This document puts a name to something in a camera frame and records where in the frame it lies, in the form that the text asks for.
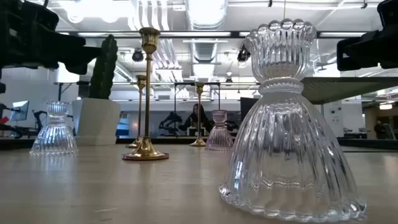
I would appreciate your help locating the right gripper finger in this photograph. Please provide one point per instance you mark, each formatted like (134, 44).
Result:
(351, 59)
(368, 39)

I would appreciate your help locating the brass candlestick holder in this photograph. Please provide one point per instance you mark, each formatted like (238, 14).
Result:
(146, 151)
(141, 81)
(199, 143)

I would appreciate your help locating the green cactus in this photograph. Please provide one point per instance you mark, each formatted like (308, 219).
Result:
(104, 68)

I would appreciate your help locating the silver ventilation duct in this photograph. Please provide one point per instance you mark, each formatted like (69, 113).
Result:
(205, 15)

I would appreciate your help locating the black overhead light bar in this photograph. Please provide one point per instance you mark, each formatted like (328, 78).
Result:
(234, 34)

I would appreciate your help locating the black background robot arm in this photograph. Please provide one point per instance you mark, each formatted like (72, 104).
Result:
(12, 132)

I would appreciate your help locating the green perforated metal shelf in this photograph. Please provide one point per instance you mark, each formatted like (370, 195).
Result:
(357, 88)

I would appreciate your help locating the grey computer monitor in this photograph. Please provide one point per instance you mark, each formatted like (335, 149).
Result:
(19, 110)

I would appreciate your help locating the black ceiling spotlight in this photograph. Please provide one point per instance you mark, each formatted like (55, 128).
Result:
(137, 55)
(242, 54)

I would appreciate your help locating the clear ribbed glass candle holder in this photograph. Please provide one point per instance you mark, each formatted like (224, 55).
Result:
(289, 140)
(54, 137)

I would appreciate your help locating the black aluminium table frame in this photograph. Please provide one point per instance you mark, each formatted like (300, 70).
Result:
(174, 140)

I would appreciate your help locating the pink ribbed glass candle holder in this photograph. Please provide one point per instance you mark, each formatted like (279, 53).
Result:
(219, 137)

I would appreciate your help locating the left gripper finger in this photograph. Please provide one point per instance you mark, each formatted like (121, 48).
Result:
(56, 46)
(87, 57)

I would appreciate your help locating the person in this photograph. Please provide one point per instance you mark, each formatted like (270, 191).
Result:
(379, 129)
(193, 121)

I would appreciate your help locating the white utility column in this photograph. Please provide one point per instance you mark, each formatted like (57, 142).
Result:
(332, 119)

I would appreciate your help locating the white hexagonal plant pot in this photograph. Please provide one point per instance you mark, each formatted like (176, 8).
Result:
(96, 121)

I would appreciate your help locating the metal stepladder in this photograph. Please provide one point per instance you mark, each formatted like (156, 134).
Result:
(390, 130)

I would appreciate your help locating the glowing rectangular lamp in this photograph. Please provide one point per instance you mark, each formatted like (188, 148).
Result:
(385, 106)

